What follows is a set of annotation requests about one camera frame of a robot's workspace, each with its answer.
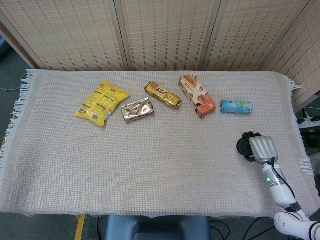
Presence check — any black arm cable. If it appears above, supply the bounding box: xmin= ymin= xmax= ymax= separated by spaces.
xmin=270 ymin=155 xmax=303 ymax=211

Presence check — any orange biscuit box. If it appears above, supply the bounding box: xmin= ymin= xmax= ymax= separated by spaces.
xmin=178 ymin=72 xmax=217 ymax=120

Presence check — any gold biscuit pack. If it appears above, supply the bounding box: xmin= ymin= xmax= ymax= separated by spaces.
xmin=143 ymin=81 xmax=183 ymax=110

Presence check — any woven folding screen panel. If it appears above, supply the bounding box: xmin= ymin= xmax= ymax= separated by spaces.
xmin=268 ymin=0 xmax=320 ymax=111
xmin=114 ymin=0 xmax=223 ymax=72
xmin=202 ymin=0 xmax=311 ymax=73
xmin=0 ymin=0 xmax=130 ymax=72

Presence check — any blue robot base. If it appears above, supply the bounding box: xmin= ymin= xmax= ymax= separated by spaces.
xmin=104 ymin=214 xmax=212 ymax=240

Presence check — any yellow snack bag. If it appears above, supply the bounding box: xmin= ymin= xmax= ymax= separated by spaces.
xmin=74 ymin=79 xmax=132 ymax=128

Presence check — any beige waffle tablecloth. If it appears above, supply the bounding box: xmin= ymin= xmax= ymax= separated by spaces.
xmin=0 ymin=68 xmax=320 ymax=219

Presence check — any light blue drink can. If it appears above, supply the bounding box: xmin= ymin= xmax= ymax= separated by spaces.
xmin=219 ymin=100 xmax=254 ymax=114

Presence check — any black round object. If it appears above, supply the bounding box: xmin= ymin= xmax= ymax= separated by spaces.
xmin=237 ymin=136 xmax=254 ymax=158

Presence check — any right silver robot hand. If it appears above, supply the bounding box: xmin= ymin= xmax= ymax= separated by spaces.
xmin=241 ymin=131 xmax=279 ymax=166

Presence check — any silver foil snack pack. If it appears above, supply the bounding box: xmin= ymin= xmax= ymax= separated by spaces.
xmin=120 ymin=97 xmax=156 ymax=125

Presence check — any white power strip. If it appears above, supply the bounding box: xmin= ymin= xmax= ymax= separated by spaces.
xmin=296 ymin=116 xmax=320 ymax=130

